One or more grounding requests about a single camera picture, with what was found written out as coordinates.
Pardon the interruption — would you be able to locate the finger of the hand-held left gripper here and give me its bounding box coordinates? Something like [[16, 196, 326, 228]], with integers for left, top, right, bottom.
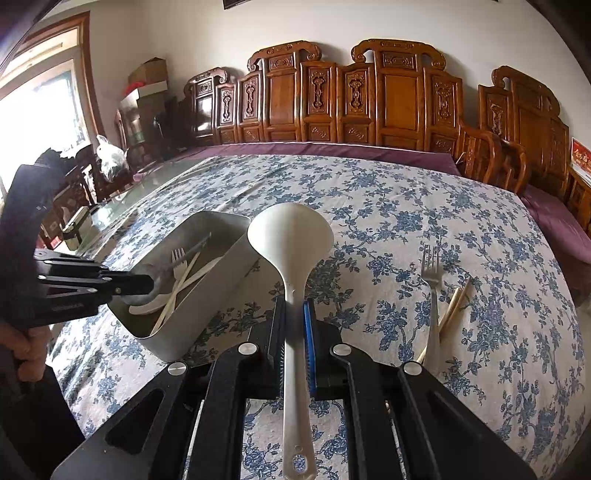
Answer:
[[33, 249, 154, 289], [37, 275, 155, 325]]

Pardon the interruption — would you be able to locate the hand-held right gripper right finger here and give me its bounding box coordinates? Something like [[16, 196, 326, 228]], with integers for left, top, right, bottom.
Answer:
[[302, 298, 539, 480]]

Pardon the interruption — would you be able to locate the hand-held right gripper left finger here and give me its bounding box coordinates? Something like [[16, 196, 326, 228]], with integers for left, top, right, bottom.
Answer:
[[51, 295, 287, 480]]

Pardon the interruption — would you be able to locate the small white spoon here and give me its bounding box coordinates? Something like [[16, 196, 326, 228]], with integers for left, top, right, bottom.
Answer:
[[128, 295, 176, 317]]

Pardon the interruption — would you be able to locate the rectangular metal tray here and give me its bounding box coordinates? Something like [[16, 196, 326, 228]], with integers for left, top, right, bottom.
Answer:
[[108, 211, 260, 361]]

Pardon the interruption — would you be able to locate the long-handled white spoon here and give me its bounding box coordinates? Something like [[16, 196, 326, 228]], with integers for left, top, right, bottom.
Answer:
[[247, 203, 335, 480]]

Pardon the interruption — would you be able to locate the metal fork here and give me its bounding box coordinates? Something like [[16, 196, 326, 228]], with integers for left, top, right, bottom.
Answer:
[[421, 244, 443, 374]]

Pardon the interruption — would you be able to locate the person's left forearm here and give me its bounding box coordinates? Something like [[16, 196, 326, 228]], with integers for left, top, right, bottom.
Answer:
[[0, 360, 86, 480]]

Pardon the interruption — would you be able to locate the person's left hand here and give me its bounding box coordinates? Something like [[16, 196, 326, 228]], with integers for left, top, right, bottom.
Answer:
[[0, 320, 51, 382]]

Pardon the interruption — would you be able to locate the dark wooden dining chair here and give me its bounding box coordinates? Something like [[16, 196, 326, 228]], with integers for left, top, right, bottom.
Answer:
[[39, 145, 134, 250]]

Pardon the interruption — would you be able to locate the clear plastic bag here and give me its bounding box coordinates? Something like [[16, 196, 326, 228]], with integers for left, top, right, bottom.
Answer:
[[95, 135, 129, 182]]

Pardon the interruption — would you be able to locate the blue floral tablecloth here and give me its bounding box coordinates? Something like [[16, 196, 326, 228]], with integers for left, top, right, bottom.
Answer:
[[48, 154, 580, 480]]

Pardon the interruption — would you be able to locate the white flat box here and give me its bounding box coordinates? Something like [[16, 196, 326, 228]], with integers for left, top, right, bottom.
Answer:
[[122, 79, 168, 100]]

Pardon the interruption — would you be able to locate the purple sofa cushion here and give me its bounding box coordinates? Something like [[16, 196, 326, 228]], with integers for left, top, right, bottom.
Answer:
[[152, 141, 462, 178]]

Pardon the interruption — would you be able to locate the brown cardboard box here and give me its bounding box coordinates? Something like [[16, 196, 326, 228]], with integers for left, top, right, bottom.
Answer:
[[128, 58, 168, 84]]

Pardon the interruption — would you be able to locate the carved wooden sofa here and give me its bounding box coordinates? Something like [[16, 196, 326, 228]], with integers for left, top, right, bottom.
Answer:
[[178, 39, 502, 185]]

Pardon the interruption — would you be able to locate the purple armchair cushion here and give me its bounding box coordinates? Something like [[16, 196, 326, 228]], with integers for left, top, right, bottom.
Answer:
[[519, 185, 591, 259]]

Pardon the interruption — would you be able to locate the carved wooden armchair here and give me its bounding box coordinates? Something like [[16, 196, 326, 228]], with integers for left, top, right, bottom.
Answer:
[[478, 65, 591, 232]]

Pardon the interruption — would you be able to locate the red sign card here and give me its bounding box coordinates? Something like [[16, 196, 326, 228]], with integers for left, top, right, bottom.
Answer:
[[570, 137, 591, 185]]

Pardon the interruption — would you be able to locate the wooden door frame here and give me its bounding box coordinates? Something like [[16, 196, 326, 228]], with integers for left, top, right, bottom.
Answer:
[[0, 11, 105, 195]]

